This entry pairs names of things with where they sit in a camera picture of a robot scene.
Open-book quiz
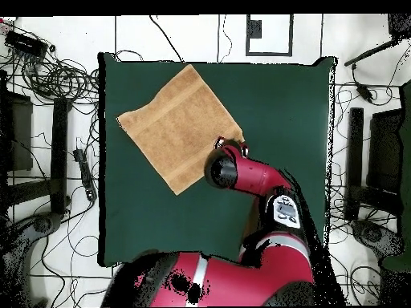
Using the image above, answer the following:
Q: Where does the tan terry towel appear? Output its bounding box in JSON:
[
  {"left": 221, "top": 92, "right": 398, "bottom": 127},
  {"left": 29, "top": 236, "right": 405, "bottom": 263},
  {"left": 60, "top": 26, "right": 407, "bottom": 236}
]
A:
[{"left": 116, "top": 63, "right": 246, "bottom": 197}]

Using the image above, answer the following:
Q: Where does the black flat box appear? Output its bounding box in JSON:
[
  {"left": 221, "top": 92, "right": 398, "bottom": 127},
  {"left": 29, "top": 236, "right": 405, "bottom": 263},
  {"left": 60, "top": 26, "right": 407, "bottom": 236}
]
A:
[
  {"left": 0, "top": 91, "right": 34, "bottom": 172},
  {"left": 366, "top": 108, "right": 404, "bottom": 193}
]

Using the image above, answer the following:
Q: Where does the dark green table cloth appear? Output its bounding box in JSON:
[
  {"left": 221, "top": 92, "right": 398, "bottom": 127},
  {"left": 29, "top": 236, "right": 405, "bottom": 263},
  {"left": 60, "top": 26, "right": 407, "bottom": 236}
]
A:
[{"left": 97, "top": 51, "right": 338, "bottom": 268}]

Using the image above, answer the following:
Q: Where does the black floor bar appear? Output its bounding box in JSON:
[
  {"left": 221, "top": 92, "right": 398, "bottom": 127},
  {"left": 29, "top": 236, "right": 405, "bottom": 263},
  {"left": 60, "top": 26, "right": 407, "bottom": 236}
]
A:
[
  {"left": 50, "top": 97, "right": 69, "bottom": 215},
  {"left": 344, "top": 107, "right": 364, "bottom": 221}
]

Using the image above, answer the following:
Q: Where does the black power adapter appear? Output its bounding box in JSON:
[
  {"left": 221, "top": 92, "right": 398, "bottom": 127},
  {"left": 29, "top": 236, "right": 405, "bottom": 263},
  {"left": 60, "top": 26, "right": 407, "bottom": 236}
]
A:
[{"left": 355, "top": 82, "right": 374, "bottom": 104}]

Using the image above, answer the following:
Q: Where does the grey stand foot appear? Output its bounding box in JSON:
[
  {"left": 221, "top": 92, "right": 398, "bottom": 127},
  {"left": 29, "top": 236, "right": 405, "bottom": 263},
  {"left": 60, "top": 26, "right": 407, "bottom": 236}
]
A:
[
  {"left": 350, "top": 219, "right": 405, "bottom": 257},
  {"left": 0, "top": 213, "right": 63, "bottom": 307}
]

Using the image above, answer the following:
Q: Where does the black boom stand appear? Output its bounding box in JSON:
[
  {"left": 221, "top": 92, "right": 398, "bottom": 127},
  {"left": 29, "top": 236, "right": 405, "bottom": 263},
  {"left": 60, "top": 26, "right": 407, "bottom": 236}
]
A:
[{"left": 344, "top": 12, "right": 411, "bottom": 67}]

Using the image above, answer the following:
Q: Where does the green cloth covered table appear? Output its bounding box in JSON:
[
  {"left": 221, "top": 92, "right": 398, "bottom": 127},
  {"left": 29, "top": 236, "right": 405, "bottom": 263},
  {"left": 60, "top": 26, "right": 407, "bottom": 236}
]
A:
[{"left": 381, "top": 79, "right": 411, "bottom": 274}]

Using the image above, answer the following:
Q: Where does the black power strip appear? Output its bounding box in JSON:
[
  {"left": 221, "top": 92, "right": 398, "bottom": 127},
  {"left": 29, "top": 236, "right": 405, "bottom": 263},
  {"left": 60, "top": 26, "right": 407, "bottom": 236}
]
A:
[{"left": 72, "top": 148, "right": 98, "bottom": 202}]

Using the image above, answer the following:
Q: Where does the black electronics box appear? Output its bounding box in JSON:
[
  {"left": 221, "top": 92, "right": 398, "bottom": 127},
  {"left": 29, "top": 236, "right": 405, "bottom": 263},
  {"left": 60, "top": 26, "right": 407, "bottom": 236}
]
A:
[{"left": 4, "top": 30, "right": 49, "bottom": 59}]

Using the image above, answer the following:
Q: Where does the long black cable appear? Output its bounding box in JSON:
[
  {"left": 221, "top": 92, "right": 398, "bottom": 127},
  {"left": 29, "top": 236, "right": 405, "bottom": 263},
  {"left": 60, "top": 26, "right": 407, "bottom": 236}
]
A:
[{"left": 149, "top": 14, "right": 185, "bottom": 63}]

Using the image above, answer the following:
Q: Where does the tangled black cable bundle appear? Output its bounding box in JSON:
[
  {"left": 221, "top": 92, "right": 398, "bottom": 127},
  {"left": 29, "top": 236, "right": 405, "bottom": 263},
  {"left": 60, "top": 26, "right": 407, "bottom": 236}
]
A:
[{"left": 18, "top": 52, "right": 100, "bottom": 105}]

